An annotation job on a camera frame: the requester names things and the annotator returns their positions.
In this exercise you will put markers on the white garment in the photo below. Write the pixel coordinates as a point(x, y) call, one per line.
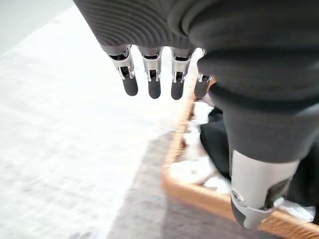
point(192, 169)

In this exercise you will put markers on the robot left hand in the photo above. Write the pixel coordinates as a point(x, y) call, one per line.
point(224, 49)

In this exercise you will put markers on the black garment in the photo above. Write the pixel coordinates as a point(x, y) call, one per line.
point(214, 144)

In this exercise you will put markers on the woven wicker basket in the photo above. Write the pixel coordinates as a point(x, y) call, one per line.
point(199, 196)

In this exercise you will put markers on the white bed sheet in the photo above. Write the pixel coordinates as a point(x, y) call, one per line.
point(74, 129)

